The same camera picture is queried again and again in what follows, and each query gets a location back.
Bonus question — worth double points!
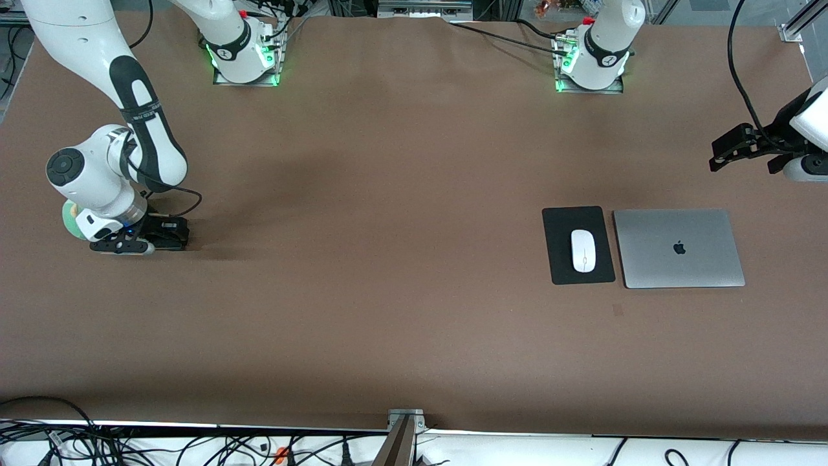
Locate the tangled black floor cables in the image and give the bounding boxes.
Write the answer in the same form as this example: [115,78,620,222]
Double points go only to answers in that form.
[0,421,389,466]

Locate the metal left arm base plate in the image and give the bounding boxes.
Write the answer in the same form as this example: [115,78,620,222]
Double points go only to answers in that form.
[554,32,626,95]

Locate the brown table cover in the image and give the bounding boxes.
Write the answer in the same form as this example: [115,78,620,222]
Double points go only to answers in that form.
[0,10,828,442]

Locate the aluminium frame bar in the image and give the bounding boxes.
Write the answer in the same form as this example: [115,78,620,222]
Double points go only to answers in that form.
[377,0,474,19]

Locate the black mouse pad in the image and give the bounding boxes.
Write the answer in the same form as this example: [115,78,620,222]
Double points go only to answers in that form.
[542,206,616,285]

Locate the aluminium profile post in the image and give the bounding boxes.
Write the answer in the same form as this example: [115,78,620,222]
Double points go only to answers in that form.
[372,409,426,466]

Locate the white computer mouse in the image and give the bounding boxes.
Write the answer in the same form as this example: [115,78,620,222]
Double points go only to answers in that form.
[571,229,596,273]

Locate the aluminium corner frame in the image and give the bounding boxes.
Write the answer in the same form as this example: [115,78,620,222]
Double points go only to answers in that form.
[779,0,828,43]

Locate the black looped floor cable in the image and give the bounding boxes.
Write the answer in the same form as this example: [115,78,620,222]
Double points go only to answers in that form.
[0,396,99,454]

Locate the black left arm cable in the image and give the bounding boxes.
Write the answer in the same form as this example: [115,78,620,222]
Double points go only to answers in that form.
[728,0,787,147]

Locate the green dinosaur plush toy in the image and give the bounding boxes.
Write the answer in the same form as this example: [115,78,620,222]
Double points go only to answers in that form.
[61,199,88,241]

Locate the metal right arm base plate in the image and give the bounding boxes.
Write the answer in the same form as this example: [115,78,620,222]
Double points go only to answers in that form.
[212,26,281,87]

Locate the grey closed laptop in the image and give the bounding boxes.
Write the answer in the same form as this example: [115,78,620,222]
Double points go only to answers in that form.
[613,208,746,289]

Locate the thick black table cable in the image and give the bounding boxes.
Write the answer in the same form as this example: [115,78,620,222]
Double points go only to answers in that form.
[450,19,562,52]

